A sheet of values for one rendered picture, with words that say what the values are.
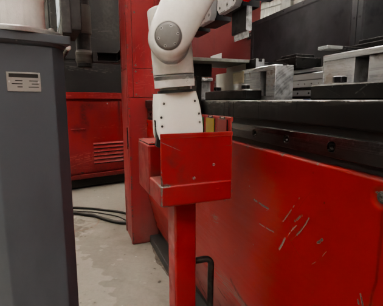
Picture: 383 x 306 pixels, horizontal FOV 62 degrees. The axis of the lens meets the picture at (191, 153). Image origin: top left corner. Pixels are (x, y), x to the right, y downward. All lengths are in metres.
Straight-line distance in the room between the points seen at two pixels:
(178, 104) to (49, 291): 0.49
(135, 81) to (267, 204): 1.31
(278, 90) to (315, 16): 0.80
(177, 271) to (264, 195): 0.27
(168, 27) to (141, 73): 1.33
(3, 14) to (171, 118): 0.37
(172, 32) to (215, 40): 1.50
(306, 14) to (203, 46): 0.62
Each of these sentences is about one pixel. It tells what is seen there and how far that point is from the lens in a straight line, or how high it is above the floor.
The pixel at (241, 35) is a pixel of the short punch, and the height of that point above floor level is 1.09.
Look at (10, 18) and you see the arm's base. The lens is 0.74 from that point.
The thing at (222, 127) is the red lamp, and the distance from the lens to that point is 0.71.
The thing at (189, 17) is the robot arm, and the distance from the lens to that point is 0.58.
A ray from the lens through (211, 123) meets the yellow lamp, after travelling 0.76.
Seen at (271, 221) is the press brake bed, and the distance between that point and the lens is 0.75.
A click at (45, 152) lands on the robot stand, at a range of 0.71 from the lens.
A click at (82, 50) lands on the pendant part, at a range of 2.43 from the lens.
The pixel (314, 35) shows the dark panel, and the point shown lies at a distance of 1.65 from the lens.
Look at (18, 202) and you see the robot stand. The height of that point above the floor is 0.68.
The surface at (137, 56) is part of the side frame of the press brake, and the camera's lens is 1.91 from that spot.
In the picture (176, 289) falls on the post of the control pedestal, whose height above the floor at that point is 0.43.
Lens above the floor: 0.87
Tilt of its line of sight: 9 degrees down
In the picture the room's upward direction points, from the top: straight up
